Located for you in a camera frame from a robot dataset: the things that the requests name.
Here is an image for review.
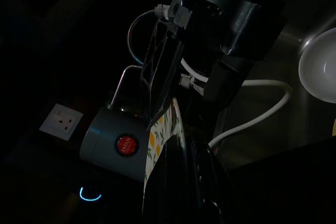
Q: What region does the stainless steel sink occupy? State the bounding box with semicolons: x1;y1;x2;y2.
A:
209;0;336;172

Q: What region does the grey tumbler with red label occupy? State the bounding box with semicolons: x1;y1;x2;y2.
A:
79;107;150;184

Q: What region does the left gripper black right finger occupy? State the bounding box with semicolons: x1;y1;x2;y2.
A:
183;0;286;104

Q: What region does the white flexible hose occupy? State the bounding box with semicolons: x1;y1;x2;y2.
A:
180;57;292;150

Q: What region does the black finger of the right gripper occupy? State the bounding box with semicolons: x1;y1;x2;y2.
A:
141;134;226;224

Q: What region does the white wall socket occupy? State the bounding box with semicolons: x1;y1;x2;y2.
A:
38;103;84;141

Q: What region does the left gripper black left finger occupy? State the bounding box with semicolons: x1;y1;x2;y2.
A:
141;0;194;131

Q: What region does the lemon pattern plate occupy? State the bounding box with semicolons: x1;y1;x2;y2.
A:
143;99;186;185

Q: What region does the thin grey gripper wire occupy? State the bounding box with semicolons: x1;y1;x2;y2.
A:
127;3;169;66

